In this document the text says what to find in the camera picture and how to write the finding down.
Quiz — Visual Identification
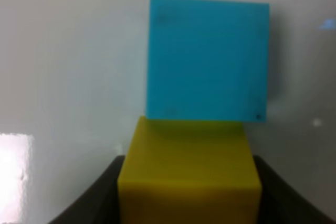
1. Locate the yellow block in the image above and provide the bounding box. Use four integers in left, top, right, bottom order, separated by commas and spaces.
118, 116, 262, 223

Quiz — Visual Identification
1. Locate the teal loose block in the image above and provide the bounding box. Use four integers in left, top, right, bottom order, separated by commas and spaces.
145, 0, 270, 122

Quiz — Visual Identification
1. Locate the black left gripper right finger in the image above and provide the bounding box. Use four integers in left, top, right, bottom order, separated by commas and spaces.
254, 155, 335, 224

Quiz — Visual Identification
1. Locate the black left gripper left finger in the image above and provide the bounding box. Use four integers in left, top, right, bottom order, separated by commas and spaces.
51, 155, 125, 223

